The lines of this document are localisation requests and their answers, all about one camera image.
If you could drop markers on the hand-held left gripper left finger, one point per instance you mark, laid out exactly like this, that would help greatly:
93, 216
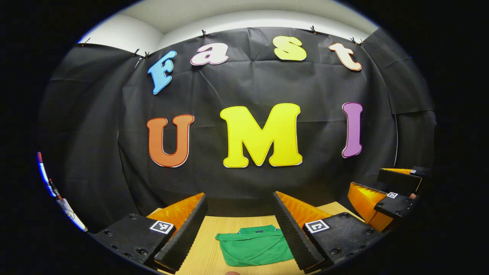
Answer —
189, 235

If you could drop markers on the black backdrop cloth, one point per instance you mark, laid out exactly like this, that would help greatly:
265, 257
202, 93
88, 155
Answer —
95, 114

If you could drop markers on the white side table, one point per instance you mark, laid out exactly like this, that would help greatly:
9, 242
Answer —
74, 218

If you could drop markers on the green T-shirt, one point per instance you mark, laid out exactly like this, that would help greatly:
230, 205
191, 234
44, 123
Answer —
252, 248

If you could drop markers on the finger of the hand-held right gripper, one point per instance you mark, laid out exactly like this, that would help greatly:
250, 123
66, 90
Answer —
395, 206
399, 179

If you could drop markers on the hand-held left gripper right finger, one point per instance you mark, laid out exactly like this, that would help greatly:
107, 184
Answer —
292, 235

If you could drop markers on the computer monitor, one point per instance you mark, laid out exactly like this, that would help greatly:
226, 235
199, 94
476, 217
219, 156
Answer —
43, 172

